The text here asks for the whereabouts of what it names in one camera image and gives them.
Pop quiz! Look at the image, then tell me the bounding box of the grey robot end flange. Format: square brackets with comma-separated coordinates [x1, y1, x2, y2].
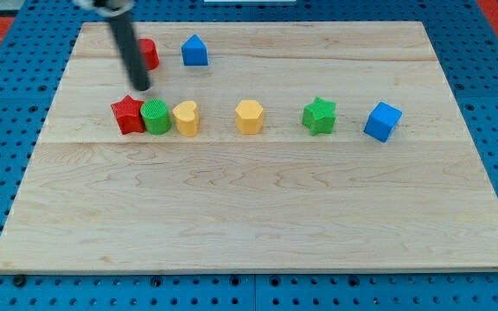
[74, 0, 134, 17]

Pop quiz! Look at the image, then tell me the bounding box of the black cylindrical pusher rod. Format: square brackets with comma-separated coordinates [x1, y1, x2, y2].
[107, 11, 151, 91]

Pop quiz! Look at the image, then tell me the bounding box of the blue triangle block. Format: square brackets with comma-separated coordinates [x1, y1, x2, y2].
[181, 35, 208, 66]

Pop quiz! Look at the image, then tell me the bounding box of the red cylinder block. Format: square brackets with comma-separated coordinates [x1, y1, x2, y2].
[137, 38, 160, 70]

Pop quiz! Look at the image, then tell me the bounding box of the red star block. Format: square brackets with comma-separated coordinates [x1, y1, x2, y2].
[111, 95, 145, 135]

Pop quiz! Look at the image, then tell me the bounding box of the green cylinder block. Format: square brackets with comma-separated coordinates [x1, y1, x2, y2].
[140, 98, 171, 135]

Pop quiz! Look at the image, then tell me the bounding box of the yellow heart block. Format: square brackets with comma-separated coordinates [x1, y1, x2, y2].
[173, 101, 200, 137]

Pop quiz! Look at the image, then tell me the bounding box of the yellow hexagon block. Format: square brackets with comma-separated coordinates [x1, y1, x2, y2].
[235, 99, 264, 135]

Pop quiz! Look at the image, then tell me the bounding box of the wooden board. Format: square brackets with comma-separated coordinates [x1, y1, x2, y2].
[0, 22, 498, 275]

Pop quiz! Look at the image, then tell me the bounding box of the green star block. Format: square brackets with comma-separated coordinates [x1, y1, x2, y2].
[302, 97, 336, 136]

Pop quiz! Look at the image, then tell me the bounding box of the blue cube block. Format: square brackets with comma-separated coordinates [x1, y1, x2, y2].
[364, 102, 403, 143]

